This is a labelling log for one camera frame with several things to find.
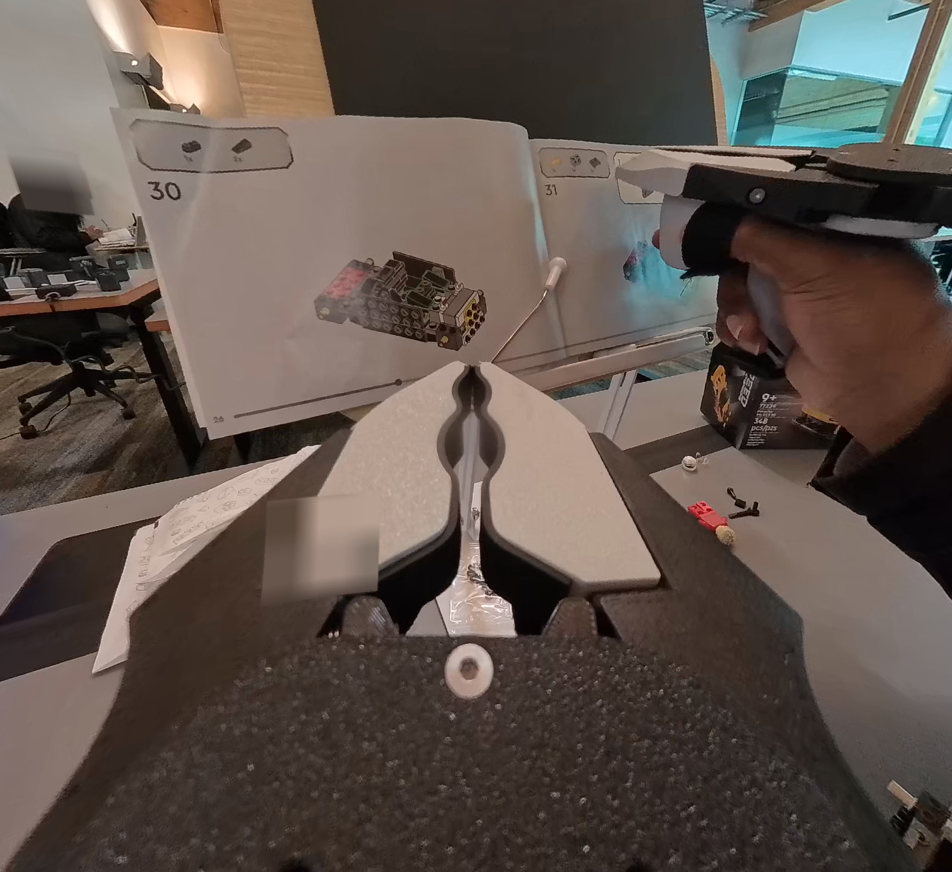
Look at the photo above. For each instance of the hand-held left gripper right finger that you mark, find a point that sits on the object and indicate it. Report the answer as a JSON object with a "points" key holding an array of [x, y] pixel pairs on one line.
{"points": [[565, 500]]}

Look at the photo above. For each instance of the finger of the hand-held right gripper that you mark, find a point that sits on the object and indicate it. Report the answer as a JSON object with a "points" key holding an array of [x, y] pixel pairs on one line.
{"points": [[729, 152], [654, 176]]}

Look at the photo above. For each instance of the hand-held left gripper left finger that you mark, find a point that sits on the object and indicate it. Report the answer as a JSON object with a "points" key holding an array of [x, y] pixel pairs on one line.
{"points": [[416, 440]]}

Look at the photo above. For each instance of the toy brick car chassis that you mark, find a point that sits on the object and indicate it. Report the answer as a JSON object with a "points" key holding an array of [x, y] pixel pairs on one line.
{"points": [[926, 820]]}

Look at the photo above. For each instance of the person's right forearm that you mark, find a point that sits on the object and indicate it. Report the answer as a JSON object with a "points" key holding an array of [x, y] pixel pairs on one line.
{"points": [[907, 500]]}

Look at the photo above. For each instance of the grey desk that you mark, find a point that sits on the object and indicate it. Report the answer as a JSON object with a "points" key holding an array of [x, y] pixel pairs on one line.
{"points": [[818, 589]]}

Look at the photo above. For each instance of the wooden top office desk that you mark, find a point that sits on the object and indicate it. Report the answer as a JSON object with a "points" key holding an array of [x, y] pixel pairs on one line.
{"points": [[89, 295]]}

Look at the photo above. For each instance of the person's right hand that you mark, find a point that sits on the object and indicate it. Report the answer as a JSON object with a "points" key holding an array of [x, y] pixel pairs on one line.
{"points": [[855, 321]]}

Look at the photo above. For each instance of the clear plastic parts bag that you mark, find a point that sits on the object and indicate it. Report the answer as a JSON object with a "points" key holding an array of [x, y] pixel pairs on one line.
{"points": [[476, 589]]}

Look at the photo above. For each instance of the white minifigure helmet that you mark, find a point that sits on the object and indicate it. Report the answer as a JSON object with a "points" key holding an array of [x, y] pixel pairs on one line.
{"points": [[692, 463]]}

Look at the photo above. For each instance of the red small brick assembly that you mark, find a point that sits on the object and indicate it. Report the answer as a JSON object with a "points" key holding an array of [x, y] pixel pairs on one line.
{"points": [[706, 513]]}

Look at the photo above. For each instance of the tan round toy piece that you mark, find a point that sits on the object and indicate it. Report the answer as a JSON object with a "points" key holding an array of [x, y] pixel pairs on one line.
{"points": [[727, 536]]}

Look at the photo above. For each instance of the black toy axle part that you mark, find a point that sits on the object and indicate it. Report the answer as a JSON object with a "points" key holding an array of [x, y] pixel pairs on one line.
{"points": [[744, 511]]}

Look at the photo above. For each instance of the black flat panel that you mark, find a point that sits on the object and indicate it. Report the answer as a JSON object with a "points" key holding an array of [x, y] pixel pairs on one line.
{"points": [[520, 31]]}

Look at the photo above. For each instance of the black toy set box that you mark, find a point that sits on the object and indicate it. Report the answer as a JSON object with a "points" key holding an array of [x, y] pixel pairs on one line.
{"points": [[758, 403]]}

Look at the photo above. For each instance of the open instruction booklet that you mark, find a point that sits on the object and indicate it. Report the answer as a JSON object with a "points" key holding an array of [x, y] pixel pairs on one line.
{"points": [[297, 232]]}

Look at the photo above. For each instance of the black office chair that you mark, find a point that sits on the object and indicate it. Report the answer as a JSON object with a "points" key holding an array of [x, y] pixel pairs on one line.
{"points": [[67, 366]]}

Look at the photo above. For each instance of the row of black devices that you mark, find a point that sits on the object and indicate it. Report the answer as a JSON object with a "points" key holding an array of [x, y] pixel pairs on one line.
{"points": [[67, 280]]}

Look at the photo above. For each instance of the book stand with white base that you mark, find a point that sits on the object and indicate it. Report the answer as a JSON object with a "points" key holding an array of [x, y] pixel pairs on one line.
{"points": [[268, 31]]}

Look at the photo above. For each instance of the wall lamp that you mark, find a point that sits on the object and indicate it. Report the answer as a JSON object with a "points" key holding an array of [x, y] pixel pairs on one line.
{"points": [[178, 104], [141, 68]]}

